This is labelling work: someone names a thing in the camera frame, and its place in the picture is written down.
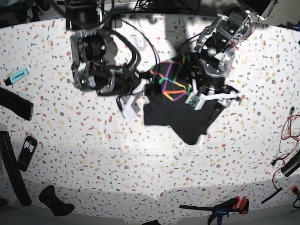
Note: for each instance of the black monitor stand foot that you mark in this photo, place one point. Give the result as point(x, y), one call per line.
point(116, 21)

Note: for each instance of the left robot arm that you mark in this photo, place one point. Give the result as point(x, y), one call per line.
point(214, 54)

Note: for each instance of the black game controller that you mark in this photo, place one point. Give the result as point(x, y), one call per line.
point(59, 208)

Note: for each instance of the blue highlighter marker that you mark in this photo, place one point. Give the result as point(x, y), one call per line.
point(16, 77)

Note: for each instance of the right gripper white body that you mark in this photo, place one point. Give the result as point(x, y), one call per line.
point(127, 103)

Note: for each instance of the black cylinder right edge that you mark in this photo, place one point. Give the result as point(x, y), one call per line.
point(291, 166)

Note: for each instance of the dark grey T-shirt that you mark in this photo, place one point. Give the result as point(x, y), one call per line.
point(167, 106)

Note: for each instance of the red black clamp left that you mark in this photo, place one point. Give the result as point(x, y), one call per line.
point(3, 202)

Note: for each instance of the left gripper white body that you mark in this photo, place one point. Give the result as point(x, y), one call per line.
point(196, 99)

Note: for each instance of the long black bar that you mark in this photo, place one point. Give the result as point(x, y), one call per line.
point(12, 170)

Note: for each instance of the black TV remote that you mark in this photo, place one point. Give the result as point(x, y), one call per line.
point(26, 153)

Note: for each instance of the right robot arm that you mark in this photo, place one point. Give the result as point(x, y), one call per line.
point(103, 60)

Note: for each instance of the black folded cloth strip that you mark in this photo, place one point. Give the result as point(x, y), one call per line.
point(20, 106)

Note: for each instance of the small red connector block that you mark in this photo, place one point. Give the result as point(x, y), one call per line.
point(295, 190)

